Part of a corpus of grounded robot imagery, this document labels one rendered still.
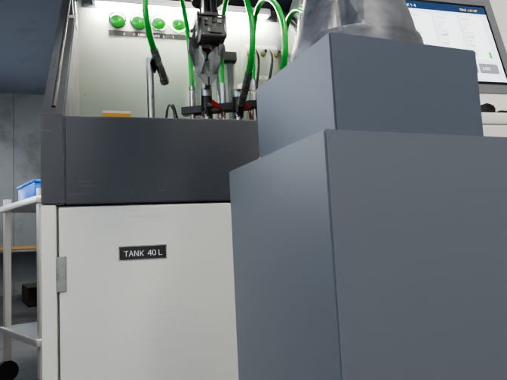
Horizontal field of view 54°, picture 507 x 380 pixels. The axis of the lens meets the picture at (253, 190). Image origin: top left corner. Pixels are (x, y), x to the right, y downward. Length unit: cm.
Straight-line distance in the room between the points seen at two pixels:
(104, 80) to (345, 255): 122
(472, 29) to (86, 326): 139
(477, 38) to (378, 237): 135
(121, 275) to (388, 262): 59
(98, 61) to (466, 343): 130
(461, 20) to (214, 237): 112
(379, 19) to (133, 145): 54
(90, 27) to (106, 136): 70
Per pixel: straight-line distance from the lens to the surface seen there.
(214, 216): 95
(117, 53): 158
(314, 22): 57
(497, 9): 189
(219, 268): 95
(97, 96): 153
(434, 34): 165
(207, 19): 122
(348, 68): 49
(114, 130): 95
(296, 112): 53
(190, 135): 96
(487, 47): 174
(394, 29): 56
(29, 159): 867
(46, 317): 94
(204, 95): 125
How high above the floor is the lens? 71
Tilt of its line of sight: 6 degrees up
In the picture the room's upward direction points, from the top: 3 degrees counter-clockwise
